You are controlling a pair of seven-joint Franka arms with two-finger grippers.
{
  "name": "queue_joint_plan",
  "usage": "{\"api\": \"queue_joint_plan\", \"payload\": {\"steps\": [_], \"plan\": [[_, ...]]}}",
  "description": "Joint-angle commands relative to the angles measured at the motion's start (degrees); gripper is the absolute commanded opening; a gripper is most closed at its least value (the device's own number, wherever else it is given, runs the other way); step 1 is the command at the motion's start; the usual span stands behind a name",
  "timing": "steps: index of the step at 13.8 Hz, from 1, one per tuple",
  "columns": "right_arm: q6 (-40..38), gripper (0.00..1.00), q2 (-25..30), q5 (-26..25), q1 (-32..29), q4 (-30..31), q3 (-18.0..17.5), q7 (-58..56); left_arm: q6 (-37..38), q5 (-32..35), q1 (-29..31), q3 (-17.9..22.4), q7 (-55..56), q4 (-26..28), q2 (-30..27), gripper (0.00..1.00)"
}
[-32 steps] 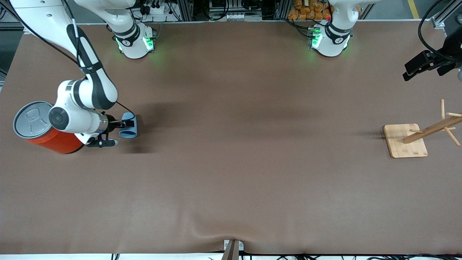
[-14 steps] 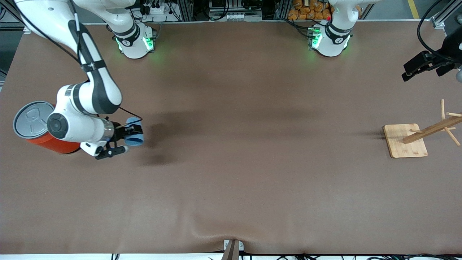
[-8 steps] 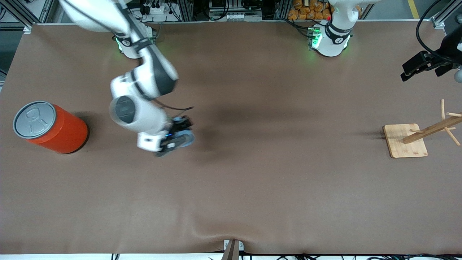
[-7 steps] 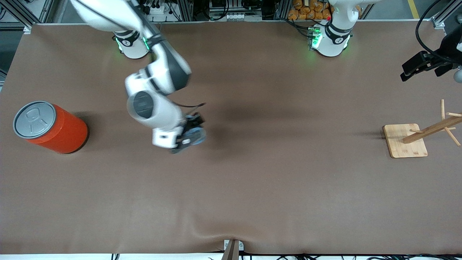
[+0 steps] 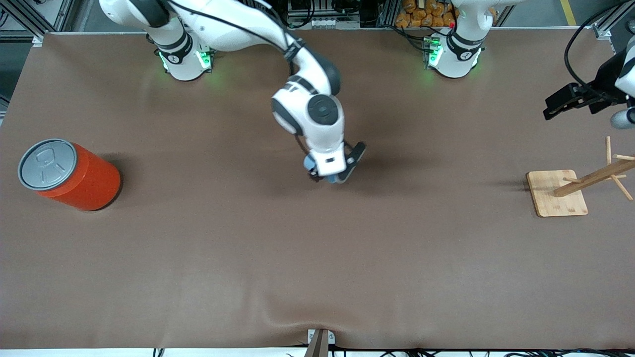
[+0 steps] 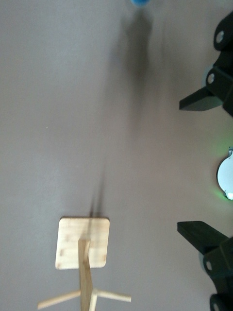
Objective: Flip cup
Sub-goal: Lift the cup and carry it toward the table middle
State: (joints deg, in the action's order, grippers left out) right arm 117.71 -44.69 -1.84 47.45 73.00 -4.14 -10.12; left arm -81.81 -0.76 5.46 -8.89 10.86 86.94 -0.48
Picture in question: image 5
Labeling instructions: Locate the wooden cup rack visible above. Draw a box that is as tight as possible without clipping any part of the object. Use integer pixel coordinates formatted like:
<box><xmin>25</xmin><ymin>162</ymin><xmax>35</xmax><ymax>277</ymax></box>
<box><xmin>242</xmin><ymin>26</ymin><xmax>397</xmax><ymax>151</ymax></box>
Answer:
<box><xmin>526</xmin><ymin>136</ymin><xmax>635</xmax><ymax>218</ymax></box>

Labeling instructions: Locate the aluminium frame profile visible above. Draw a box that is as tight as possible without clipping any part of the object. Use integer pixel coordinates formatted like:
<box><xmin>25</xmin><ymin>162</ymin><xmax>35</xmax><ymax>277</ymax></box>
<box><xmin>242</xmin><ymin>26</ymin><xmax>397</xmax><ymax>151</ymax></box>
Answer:
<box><xmin>0</xmin><ymin>0</ymin><xmax>75</xmax><ymax>38</ymax></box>
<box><xmin>593</xmin><ymin>0</ymin><xmax>635</xmax><ymax>40</ymax></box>

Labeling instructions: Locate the orange canister grey lid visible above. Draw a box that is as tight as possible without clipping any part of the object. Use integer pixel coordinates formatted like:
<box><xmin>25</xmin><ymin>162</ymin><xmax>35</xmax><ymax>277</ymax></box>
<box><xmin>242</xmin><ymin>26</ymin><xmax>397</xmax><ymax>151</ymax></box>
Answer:
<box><xmin>18</xmin><ymin>138</ymin><xmax>122</xmax><ymax>212</ymax></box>

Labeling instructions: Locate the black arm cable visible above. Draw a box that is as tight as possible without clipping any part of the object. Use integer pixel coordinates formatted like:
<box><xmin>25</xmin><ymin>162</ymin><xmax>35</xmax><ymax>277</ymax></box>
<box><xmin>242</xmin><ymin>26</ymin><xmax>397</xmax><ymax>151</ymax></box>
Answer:
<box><xmin>564</xmin><ymin>5</ymin><xmax>623</xmax><ymax>89</ymax></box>
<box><xmin>166</xmin><ymin>0</ymin><xmax>311</xmax><ymax>159</ymax></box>

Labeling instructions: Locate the grey bracket with pole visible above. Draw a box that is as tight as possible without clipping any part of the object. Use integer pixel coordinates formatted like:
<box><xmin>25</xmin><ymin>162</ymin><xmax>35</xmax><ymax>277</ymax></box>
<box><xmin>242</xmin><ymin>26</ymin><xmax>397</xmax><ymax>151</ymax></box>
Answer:
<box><xmin>307</xmin><ymin>328</ymin><xmax>336</xmax><ymax>357</ymax></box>

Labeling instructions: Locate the blue plastic cup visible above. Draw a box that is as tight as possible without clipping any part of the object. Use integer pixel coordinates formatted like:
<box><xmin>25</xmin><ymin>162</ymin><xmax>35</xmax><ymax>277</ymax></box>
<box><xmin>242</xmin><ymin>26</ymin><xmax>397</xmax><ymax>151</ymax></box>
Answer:
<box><xmin>304</xmin><ymin>154</ymin><xmax>349</xmax><ymax>185</ymax></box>

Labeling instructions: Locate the pile of orange objects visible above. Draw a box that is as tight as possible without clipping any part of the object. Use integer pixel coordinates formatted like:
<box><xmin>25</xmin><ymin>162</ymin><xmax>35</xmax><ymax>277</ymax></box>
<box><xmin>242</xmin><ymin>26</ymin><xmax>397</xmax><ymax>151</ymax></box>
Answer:
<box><xmin>395</xmin><ymin>0</ymin><xmax>459</xmax><ymax>28</ymax></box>

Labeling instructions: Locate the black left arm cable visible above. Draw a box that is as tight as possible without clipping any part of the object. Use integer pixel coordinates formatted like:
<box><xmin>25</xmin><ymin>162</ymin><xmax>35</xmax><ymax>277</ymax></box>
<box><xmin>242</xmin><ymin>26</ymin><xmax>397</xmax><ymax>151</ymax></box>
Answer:
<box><xmin>564</xmin><ymin>5</ymin><xmax>623</xmax><ymax>89</ymax></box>

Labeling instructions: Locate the black electronics rack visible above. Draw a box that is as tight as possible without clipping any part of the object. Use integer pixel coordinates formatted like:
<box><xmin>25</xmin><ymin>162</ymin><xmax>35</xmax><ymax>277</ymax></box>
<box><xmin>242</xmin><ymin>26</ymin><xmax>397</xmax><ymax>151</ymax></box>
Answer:
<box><xmin>287</xmin><ymin>0</ymin><xmax>363</xmax><ymax>29</ymax></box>

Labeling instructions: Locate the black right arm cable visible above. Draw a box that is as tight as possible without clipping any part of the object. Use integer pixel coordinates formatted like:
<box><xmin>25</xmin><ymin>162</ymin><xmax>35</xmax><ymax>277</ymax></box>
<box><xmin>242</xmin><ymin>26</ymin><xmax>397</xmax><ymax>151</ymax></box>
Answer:
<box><xmin>166</xmin><ymin>0</ymin><xmax>311</xmax><ymax>159</ymax></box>

